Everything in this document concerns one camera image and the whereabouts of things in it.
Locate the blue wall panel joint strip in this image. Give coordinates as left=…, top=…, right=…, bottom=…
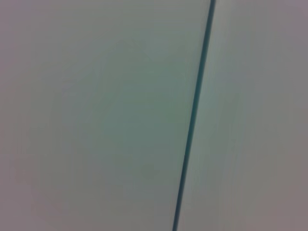
left=172, top=0, right=217, bottom=231

